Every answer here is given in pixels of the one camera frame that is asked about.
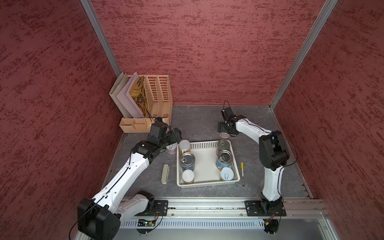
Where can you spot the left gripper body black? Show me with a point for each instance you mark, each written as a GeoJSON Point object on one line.
{"type": "Point", "coordinates": [160, 141]}

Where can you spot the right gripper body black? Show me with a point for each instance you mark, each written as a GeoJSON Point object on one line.
{"type": "Point", "coordinates": [230, 130]}

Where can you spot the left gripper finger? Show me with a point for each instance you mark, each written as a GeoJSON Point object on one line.
{"type": "Point", "coordinates": [171, 146]}
{"type": "Point", "coordinates": [176, 136]}

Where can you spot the tall yellow can white lid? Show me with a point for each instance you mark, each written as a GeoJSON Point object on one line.
{"type": "Point", "coordinates": [184, 147]}

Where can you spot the dark chopped tomatoes can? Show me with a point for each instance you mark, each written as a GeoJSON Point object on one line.
{"type": "Point", "coordinates": [222, 145]}

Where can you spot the blue Progresso noodle soup can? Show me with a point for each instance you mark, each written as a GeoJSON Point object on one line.
{"type": "Point", "coordinates": [224, 160]}

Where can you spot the short yellow can white lid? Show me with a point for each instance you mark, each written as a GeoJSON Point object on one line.
{"type": "Point", "coordinates": [188, 177]}

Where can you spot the small green can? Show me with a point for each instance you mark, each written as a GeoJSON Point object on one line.
{"type": "Point", "coordinates": [226, 174]}

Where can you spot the small pink can back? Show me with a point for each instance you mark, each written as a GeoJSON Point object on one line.
{"type": "Point", "coordinates": [225, 135]}

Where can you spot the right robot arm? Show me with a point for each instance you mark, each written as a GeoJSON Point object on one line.
{"type": "Point", "coordinates": [273, 154]}

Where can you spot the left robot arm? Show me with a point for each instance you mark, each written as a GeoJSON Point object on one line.
{"type": "Point", "coordinates": [100, 217]}

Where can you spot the white perforated plastic basket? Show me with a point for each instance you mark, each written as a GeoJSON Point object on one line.
{"type": "Point", "coordinates": [206, 172]}

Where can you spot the pink can front left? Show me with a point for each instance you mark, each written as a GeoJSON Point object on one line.
{"type": "Point", "coordinates": [172, 152]}

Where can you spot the beige oblong case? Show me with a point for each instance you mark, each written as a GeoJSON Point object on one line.
{"type": "Point", "coordinates": [165, 174]}

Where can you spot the yellow capped pen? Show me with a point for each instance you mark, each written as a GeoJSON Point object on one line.
{"type": "Point", "coordinates": [242, 172]}

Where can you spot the peach plastic file organizer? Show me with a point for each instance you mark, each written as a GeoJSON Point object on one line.
{"type": "Point", "coordinates": [160, 104]}

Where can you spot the yellow black patterned magazine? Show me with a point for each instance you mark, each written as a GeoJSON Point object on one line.
{"type": "Point", "coordinates": [138, 94]}

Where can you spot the pink folder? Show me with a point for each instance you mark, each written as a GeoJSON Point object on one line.
{"type": "Point", "coordinates": [126, 103]}

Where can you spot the left corner aluminium profile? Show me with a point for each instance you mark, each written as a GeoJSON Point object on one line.
{"type": "Point", "coordinates": [95, 22]}

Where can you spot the corner aluminium profile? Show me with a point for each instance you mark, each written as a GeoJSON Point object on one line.
{"type": "Point", "coordinates": [321, 19]}
{"type": "Point", "coordinates": [95, 22]}

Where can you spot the right corner aluminium profile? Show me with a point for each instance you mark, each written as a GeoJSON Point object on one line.
{"type": "Point", "coordinates": [321, 19]}

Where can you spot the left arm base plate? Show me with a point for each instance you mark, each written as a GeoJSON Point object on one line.
{"type": "Point", "coordinates": [156, 205]}

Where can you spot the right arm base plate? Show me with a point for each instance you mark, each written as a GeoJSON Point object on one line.
{"type": "Point", "coordinates": [264, 209]}

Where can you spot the aluminium front rail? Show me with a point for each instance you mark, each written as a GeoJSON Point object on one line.
{"type": "Point", "coordinates": [241, 208]}

